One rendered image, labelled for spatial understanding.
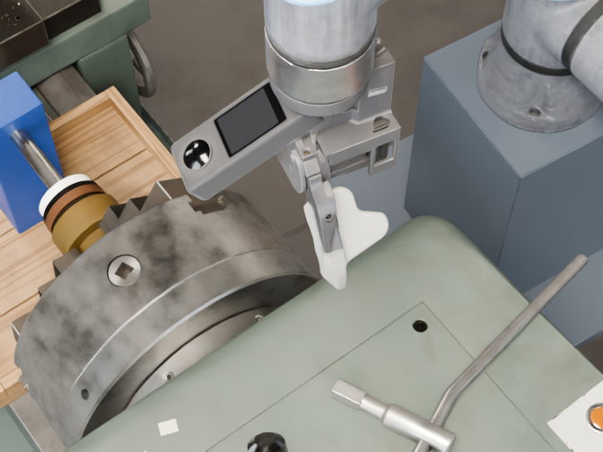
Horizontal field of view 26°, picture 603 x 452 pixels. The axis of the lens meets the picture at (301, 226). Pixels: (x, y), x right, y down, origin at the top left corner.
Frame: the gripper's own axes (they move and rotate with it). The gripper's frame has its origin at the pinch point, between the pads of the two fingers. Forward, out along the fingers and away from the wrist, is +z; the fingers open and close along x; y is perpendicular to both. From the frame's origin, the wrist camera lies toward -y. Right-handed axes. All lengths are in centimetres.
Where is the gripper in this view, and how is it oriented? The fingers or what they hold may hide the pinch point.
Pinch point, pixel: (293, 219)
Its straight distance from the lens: 108.2
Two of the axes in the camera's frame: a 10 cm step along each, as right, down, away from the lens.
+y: 9.1, -3.6, 2.1
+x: -4.1, -7.9, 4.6
